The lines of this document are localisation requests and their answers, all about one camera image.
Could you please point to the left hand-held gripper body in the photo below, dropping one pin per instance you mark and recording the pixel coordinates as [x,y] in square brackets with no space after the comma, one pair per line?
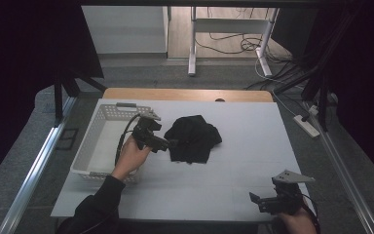
[144,130]

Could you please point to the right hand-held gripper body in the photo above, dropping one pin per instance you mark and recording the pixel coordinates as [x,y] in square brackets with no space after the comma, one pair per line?
[287,196]

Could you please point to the black cloth garment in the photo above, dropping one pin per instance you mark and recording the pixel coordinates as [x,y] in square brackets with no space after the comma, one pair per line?
[193,139]

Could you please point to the white perforated plastic basket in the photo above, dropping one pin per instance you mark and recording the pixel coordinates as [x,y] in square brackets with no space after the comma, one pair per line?
[104,146]

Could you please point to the person's right hand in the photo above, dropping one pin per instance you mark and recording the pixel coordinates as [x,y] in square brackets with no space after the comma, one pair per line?
[297,222]

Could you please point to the person's left hand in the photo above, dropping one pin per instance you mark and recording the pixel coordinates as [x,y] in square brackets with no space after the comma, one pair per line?
[130,159]

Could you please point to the white table mat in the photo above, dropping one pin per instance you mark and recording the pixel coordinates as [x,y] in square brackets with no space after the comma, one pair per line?
[240,162]

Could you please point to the wooden table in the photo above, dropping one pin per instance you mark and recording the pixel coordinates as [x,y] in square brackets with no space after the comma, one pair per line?
[175,94]

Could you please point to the white power strip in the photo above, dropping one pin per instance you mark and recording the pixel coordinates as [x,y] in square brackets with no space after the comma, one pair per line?
[306,126]

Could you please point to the black metal stand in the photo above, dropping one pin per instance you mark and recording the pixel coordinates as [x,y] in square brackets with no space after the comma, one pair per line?
[58,100]
[323,104]

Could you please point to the white cabinet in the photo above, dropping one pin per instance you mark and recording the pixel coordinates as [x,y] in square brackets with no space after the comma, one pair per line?
[123,29]

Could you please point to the black curtain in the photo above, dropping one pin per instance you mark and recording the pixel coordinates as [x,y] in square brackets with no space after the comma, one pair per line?
[19,65]
[363,65]

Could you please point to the aluminium floor rail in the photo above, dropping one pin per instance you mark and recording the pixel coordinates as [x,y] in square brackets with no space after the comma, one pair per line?
[35,169]
[344,175]

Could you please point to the white desk frame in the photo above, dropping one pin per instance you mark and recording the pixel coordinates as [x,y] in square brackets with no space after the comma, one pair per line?
[230,25]

